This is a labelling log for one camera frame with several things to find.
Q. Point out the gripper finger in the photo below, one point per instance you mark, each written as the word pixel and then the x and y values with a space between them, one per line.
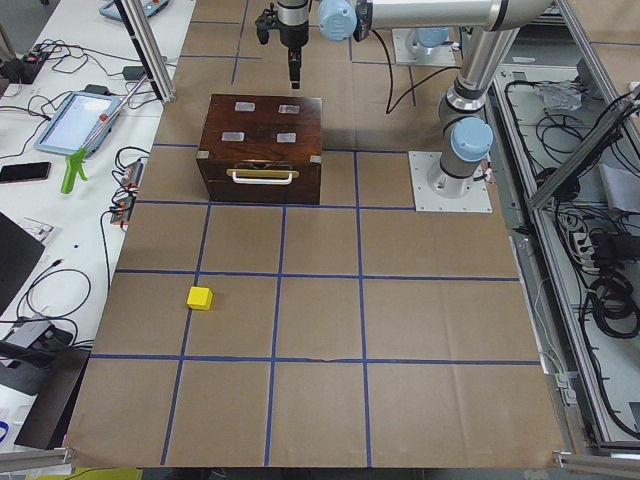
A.
pixel 294 67

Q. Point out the wooden drawer with white handle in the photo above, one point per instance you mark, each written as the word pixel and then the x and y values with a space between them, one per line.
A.
pixel 261 181

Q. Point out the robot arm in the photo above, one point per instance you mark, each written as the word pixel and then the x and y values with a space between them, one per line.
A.
pixel 467 138
pixel 424 43

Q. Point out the dark wooden drawer box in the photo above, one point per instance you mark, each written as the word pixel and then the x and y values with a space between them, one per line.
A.
pixel 272 128

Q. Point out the yellow cube block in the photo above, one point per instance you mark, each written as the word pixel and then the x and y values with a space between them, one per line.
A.
pixel 200 298

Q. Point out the black power adapter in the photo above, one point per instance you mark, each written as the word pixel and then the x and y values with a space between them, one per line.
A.
pixel 133 73

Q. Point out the blue teach pendant tablet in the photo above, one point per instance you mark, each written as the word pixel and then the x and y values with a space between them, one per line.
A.
pixel 74 122

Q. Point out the black smartphone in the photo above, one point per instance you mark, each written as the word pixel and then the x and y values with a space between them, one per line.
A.
pixel 24 172

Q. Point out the black laptop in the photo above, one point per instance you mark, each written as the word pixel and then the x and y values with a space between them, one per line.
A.
pixel 20 253

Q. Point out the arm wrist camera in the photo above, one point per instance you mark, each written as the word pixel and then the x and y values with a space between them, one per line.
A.
pixel 265 23

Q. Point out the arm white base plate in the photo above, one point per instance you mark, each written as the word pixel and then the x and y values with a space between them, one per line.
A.
pixel 435 191
pixel 404 57

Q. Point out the aluminium frame post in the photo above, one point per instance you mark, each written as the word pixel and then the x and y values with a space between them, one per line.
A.
pixel 145 44

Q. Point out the green handled reacher grabber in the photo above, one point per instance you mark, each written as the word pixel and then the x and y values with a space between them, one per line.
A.
pixel 74 162

